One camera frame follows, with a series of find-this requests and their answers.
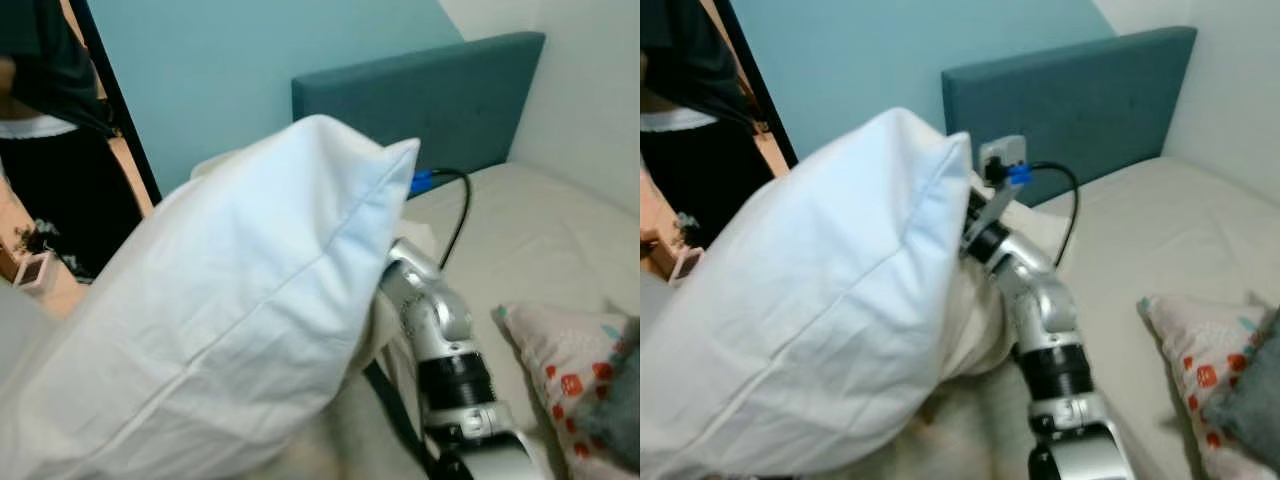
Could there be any white pillow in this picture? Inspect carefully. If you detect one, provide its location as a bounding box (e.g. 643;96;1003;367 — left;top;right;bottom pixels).
0;113;421;480
640;107;973;480

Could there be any patterned pillow with red squares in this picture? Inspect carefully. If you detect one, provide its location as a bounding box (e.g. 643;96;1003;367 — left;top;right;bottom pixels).
1137;295;1276;480
493;302;633;480

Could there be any small pale box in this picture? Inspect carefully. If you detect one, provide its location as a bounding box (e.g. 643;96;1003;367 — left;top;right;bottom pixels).
14;250;56;296
668;245;703;283

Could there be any person in dark clothes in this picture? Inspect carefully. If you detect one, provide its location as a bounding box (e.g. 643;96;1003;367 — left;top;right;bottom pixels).
640;0;766;251
0;0;146;283

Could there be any beige bed mattress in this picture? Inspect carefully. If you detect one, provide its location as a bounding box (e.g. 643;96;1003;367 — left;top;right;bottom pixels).
1030;155;1280;480
400;162;641;480

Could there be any grey cushion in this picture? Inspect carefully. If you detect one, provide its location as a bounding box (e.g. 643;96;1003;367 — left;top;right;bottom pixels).
578;316;641;473
1203;310;1280;471

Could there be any teal upholstered headboard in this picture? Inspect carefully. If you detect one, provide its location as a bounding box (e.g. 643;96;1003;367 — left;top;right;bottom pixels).
291;31;547;197
941;26;1198;208

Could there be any black cable with blue plug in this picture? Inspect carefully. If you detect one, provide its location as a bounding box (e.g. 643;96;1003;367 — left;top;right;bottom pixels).
408;167;473;271
1006;160;1082;269

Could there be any black door frame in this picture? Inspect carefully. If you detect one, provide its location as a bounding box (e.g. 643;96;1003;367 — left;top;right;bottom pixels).
710;0;799;169
68;0;163;206

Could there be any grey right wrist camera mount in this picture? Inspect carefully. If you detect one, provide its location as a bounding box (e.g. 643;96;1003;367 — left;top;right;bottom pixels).
965;135;1029;246

